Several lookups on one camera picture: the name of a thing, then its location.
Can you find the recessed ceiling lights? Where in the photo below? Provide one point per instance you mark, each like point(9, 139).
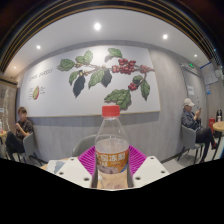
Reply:
point(97, 26)

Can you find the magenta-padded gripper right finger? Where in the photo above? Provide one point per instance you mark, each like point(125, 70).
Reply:
point(150, 170)

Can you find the clear red-capped drink bottle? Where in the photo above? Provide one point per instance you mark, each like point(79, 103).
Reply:
point(111, 150)

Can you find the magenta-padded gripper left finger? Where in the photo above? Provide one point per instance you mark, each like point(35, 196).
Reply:
point(76, 171)

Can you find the person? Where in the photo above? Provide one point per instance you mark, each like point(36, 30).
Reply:
point(193, 121)
point(20, 130)

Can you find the coffee plant wall mural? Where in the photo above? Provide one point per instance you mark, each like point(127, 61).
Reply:
point(56, 96)

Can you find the grey upholstered chair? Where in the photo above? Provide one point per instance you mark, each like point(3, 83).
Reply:
point(83, 145)
point(29, 145)
point(187, 138)

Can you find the small round wooden table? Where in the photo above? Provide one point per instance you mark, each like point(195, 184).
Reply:
point(219, 126)

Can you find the green exit sign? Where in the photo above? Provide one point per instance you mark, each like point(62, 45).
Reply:
point(191, 65)

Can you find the wall notice board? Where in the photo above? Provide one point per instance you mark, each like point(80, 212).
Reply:
point(210, 73)

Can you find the black thermos flask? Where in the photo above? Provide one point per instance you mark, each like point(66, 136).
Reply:
point(219, 115)

